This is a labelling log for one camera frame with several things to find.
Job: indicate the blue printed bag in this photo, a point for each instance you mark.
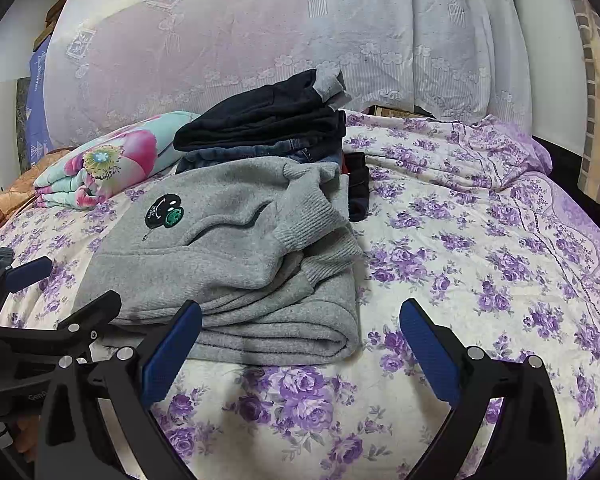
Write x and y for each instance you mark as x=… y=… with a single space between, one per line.
x=37 y=110

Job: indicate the dark navy folded garment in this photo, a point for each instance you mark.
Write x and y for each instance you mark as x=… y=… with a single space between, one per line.
x=359 y=190

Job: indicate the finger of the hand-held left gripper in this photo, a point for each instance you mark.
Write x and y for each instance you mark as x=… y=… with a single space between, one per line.
x=92 y=312
x=27 y=275

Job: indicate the pink and teal floral blanket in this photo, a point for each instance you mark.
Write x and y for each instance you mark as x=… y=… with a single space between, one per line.
x=125 y=155

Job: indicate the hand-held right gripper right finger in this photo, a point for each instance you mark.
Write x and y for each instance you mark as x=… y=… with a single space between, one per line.
x=427 y=355

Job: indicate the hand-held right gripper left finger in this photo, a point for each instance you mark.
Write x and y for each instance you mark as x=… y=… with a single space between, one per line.
x=172 y=355

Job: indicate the blue folded jeans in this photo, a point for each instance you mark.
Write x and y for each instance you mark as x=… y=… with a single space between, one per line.
x=260 y=152

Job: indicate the brown cardboard box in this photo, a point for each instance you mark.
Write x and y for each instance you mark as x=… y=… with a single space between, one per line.
x=52 y=15

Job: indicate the purple floral bed sheet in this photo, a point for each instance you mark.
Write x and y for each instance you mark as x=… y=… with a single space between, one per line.
x=480 y=260

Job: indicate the white lace covered bedding bundle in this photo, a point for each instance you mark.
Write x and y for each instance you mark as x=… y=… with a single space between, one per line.
x=255 y=20

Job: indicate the black folded pants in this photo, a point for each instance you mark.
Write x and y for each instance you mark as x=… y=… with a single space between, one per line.
x=260 y=120

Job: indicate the grey fleece sweater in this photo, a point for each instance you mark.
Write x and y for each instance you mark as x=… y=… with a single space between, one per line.
x=240 y=240

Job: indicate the dark framed panel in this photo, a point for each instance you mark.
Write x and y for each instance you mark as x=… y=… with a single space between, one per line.
x=17 y=125

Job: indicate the orange cloth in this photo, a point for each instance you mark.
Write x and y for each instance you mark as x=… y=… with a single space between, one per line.
x=10 y=200

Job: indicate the red and blue folded garment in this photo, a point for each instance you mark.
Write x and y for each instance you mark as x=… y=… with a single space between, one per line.
x=346 y=164

